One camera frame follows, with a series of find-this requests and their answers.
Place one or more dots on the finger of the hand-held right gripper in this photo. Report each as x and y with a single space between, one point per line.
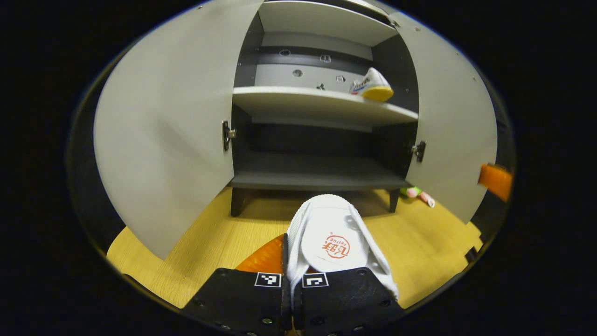
496 182

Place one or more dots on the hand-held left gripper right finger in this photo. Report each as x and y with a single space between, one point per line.
345 303

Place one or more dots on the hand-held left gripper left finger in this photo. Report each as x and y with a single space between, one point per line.
242 298

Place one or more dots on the white shoe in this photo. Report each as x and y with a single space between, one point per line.
373 84
326 233

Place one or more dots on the light grey cabinet door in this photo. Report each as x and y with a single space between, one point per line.
452 121
163 130

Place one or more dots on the metal door hinge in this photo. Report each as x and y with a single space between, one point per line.
419 150
227 135

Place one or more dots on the dark grey cabinet shelf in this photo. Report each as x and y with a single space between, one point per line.
317 172

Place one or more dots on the white cabinet shelf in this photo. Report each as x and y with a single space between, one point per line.
303 102
322 21

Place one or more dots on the black backdrop cloth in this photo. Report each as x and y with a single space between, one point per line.
489 219
86 196

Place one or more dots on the pink and green toy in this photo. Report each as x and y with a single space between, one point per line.
413 191

